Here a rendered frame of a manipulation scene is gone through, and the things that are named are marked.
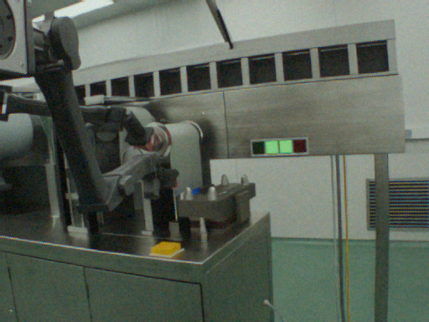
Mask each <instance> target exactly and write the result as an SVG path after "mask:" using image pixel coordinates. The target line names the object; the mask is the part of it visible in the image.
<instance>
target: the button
mask: <svg viewBox="0 0 429 322"><path fill-rule="evenodd" d="M151 248H152V254H158V255H168V256H170V255H172V254H174V253H175V252H177V251H178V250H180V249H181V244H180V243H177V242H165V241H163V242H161V243H159V244H157V245H156V246H155V247H151Z"/></svg>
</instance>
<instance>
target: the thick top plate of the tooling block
mask: <svg viewBox="0 0 429 322"><path fill-rule="evenodd" d="M214 188H215V190H216V193H217V198H218V199H217V200H208V193H209V191H206V192H199V193H196V194H194V195H193V199H192V200H178V216H191V217H214V218H219V217H220V216H222V215H223V214H226V213H228V212H230V211H231V210H233V209H234V208H236V207H235V195H237V194H239V193H241V192H243V191H249V199H251V198H253V197H256V183H249V184H241V183H229V184H217V185H215V186H214Z"/></svg>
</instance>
